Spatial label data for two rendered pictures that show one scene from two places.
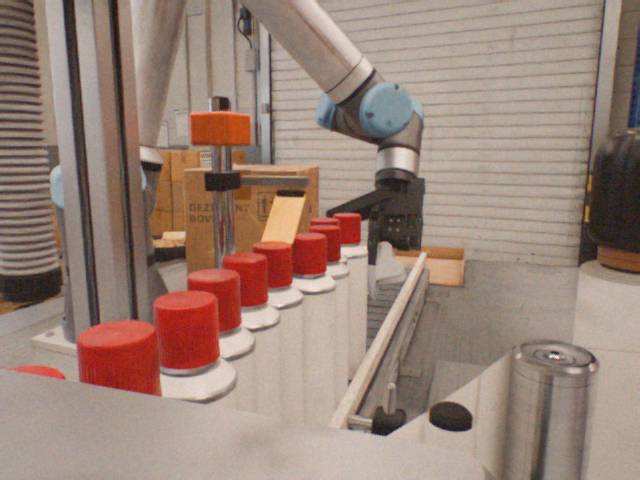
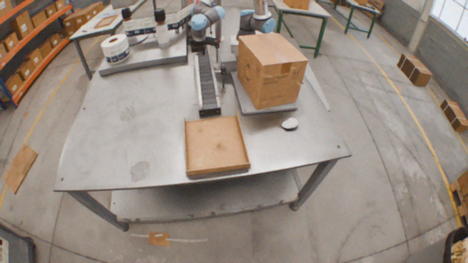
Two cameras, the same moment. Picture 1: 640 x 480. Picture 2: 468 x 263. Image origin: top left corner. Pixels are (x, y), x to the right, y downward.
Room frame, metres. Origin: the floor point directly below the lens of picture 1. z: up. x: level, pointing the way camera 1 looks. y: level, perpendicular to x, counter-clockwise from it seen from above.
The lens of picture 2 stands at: (1.89, -0.50, 1.60)
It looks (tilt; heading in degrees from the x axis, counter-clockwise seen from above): 50 degrees down; 150
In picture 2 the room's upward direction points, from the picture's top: 2 degrees clockwise
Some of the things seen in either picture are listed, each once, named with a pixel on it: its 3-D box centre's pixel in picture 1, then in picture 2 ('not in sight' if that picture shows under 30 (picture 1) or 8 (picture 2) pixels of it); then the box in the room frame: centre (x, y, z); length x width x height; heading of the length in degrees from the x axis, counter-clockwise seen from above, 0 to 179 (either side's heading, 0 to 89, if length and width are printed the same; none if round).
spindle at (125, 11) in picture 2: not in sight; (128, 23); (0.06, -0.49, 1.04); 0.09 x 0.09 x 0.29
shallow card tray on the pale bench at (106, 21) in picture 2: not in sight; (106, 21); (-1.07, -0.78, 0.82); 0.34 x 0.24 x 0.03; 159
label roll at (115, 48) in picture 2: not in sight; (115, 48); (0.33, -0.63, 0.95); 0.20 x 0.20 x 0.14
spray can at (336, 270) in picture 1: (324, 323); not in sight; (0.50, -0.01, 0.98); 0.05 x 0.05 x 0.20
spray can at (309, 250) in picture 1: (308, 341); not in sight; (0.45, 0.00, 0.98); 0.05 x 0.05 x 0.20
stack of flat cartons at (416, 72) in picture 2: not in sight; (414, 70); (1.09, 4.16, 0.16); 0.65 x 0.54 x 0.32; 158
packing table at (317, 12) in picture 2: not in sight; (284, 12); (-1.08, 2.20, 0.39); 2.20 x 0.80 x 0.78; 153
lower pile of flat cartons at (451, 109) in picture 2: not in sight; (455, 115); (2.39, 4.06, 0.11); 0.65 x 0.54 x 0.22; 150
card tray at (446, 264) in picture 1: (415, 262); (213, 140); (1.36, -0.29, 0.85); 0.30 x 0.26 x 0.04; 162
